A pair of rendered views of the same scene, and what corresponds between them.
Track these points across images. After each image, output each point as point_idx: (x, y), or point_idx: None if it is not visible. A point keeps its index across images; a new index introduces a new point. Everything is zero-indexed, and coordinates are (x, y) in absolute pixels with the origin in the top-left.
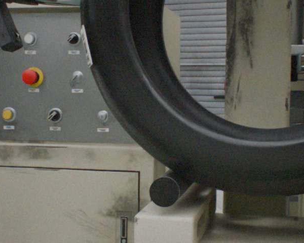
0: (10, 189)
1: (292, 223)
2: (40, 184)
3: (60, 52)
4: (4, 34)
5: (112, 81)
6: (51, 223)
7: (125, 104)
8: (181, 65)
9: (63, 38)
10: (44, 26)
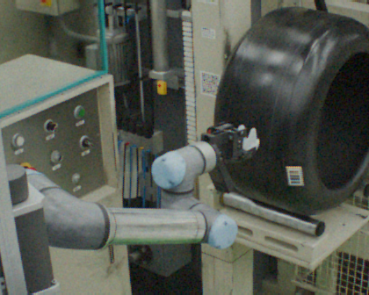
0: None
1: None
2: (57, 254)
3: (40, 141)
4: (230, 183)
5: (307, 189)
6: (68, 277)
7: (311, 197)
8: None
9: (40, 129)
10: (26, 124)
